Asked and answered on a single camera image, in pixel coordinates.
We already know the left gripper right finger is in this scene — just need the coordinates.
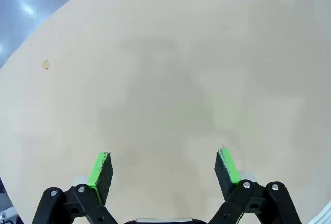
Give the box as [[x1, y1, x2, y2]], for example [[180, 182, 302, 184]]
[[208, 148, 302, 224]]

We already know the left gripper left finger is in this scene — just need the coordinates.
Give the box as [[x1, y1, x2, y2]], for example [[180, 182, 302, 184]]
[[31, 151, 122, 224]]

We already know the white aluminium table frame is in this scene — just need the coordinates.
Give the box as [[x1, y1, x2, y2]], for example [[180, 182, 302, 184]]
[[307, 195, 331, 224]]

